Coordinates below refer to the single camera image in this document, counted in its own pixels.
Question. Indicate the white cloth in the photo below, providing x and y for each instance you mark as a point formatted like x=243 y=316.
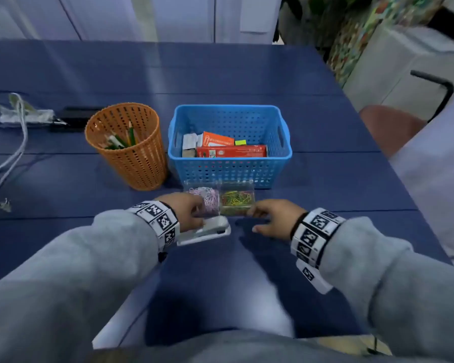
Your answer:
x=435 y=173

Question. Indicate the black flat device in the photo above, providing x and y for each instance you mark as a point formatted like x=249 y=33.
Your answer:
x=73 y=122

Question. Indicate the bunch of green pencils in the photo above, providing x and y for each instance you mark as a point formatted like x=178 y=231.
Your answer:
x=121 y=139

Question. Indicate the left wrist marker band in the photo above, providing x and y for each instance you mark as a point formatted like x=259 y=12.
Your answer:
x=159 y=221

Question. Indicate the colourful patterned cloth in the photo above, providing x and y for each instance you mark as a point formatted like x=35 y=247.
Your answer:
x=359 y=37

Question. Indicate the person's right hand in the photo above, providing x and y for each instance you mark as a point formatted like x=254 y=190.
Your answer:
x=282 y=219

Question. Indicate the white stapler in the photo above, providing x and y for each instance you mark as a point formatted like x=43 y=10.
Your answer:
x=208 y=232

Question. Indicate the yellow sticky notes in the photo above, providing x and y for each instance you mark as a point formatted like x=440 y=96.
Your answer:
x=240 y=142

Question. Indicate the person's left thumb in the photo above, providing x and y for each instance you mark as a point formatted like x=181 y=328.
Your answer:
x=197 y=224

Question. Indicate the orange mesh pen holder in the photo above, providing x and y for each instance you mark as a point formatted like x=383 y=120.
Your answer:
x=136 y=158

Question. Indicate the red cardboard box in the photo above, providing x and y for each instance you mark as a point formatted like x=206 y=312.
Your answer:
x=230 y=151

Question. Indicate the white power strip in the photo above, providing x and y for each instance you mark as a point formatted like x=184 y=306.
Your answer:
x=24 y=117

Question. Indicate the wrist marker band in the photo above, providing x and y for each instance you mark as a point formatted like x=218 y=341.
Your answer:
x=159 y=221
x=314 y=234

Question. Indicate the right wrist marker band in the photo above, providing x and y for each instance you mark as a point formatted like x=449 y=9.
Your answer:
x=314 y=234

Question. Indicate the white cabinet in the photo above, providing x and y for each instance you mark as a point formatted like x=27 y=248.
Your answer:
x=404 y=67

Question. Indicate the person's left forearm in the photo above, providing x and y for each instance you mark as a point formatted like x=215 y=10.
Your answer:
x=72 y=283

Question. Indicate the white small box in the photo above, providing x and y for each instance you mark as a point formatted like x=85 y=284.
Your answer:
x=190 y=144

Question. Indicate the white plug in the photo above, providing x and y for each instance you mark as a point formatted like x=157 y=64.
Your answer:
x=3 y=205

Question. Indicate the person's right thumb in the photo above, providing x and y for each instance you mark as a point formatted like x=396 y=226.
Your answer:
x=260 y=228

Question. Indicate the person's right forearm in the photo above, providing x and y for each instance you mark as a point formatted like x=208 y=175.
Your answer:
x=393 y=291

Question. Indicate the orange cardboard box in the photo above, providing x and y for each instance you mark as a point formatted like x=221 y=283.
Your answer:
x=216 y=140

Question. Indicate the person's gray sweatshirt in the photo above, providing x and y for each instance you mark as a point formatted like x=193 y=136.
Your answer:
x=249 y=347

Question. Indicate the person's left hand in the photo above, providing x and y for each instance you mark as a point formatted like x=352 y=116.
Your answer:
x=181 y=209

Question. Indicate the clear box of coloured clips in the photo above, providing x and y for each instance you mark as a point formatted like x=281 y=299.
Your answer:
x=237 y=200

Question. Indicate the brown chair with black armrest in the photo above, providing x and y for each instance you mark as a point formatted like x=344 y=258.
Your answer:
x=393 y=128

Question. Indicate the clear box of pink clips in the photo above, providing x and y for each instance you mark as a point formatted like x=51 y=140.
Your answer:
x=210 y=198

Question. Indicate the blue plastic basket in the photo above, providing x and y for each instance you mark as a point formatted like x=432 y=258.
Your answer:
x=230 y=168

